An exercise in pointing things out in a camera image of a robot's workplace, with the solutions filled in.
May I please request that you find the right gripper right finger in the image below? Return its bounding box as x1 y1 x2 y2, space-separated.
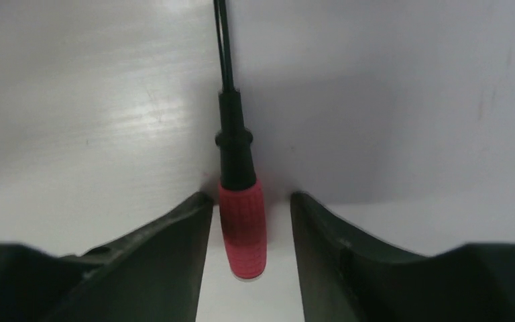
290 192 515 321

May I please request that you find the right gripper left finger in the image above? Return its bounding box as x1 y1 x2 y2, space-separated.
0 192 214 321

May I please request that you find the red black screwdriver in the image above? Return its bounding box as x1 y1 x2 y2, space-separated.
213 1 267 280

